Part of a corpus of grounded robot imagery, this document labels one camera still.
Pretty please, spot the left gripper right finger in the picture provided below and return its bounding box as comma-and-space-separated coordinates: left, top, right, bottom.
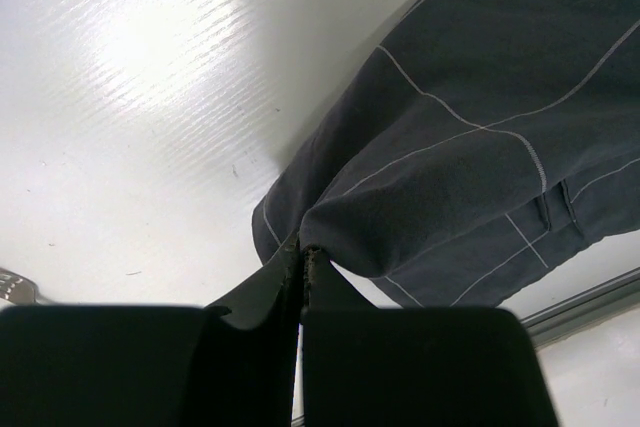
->
302, 250, 395, 426

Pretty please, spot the dark grey checked cloth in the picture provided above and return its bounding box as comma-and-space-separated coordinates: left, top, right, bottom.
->
252, 0, 639, 307

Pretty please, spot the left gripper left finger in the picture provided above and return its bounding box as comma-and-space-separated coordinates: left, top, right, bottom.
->
189, 234, 303, 426

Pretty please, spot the aluminium front rail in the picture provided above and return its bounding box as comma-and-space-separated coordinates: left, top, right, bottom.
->
521, 268, 639, 348

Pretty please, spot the silver fork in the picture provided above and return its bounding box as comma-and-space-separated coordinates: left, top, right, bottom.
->
0, 268, 55, 306

